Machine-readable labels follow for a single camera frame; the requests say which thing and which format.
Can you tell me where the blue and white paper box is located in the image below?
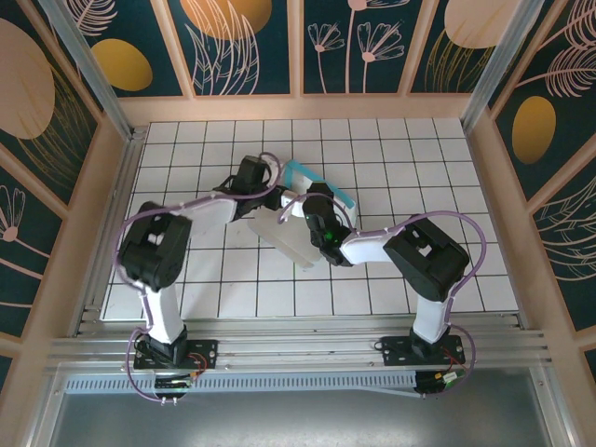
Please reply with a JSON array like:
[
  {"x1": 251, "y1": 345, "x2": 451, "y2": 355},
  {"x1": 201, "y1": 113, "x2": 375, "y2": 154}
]
[{"x1": 246, "y1": 159, "x2": 359, "y2": 270}]

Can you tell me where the base wiring connector bundle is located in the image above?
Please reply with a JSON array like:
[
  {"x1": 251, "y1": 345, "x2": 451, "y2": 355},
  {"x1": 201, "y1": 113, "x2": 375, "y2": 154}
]
[
  {"x1": 153, "y1": 356, "x2": 209, "y2": 406},
  {"x1": 416, "y1": 358, "x2": 471, "y2": 400}
]

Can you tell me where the grey metal sheet panel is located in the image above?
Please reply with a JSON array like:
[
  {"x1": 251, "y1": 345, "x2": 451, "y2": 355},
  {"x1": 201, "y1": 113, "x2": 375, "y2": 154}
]
[{"x1": 46, "y1": 393, "x2": 555, "y2": 447}]

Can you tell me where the aluminium rail frame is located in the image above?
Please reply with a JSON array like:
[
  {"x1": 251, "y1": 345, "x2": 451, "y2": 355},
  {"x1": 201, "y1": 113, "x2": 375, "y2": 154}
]
[{"x1": 46, "y1": 311, "x2": 560, "y2": 376}]

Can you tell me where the aluminium side rail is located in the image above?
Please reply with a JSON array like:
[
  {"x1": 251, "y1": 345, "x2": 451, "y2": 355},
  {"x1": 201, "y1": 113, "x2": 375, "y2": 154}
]
[{"x1": 95, "y1": 128, "x2": 146, "y2": 327}]

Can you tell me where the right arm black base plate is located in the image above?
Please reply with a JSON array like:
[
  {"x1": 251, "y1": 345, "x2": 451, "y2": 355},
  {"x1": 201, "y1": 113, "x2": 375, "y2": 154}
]
[{"x1": 381, "y1": 333, "x2": 467, "y2": 367}]

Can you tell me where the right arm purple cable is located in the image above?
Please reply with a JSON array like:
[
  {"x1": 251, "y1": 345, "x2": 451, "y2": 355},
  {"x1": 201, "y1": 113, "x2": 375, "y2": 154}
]
[{"x1": 278, "y1": 197, "x2": 487, "y2": 400}]

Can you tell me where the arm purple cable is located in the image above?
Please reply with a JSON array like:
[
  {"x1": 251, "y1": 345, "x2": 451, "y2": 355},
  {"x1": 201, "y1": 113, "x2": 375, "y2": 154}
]
[
  {"x1": 115, "y1": 152, "x2": 283, "y2": 404},
  {"x1": 278, "y1": 197, "x2": 487, "y2": 400}
]

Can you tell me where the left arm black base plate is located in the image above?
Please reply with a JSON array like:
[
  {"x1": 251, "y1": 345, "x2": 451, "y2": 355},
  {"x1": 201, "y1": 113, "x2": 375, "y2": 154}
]
[{"x1": 133, "y1": 338, "x2": 220, "y2": 372}]

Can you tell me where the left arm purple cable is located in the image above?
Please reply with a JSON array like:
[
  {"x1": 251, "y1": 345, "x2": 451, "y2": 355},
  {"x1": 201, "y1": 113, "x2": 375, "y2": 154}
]
[{"x1": 115, "y1": 152, "x2": 283, "y2": 404}]

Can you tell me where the grey slotted cable duct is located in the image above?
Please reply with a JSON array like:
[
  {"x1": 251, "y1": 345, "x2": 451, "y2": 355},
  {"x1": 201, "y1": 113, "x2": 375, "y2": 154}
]
[{"x1": 64, "y1": 370, "x2": 418, "y2": 396}]

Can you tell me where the aluminium corner post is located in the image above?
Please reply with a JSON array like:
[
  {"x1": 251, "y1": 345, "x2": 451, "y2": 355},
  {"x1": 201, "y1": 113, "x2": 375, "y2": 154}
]
[
  {"x1": 459, "y1": 0, "x2": 547, "y2": 132},
  {"x1": 39, "y1": 0, "x2": 141, "y2": 141}
]

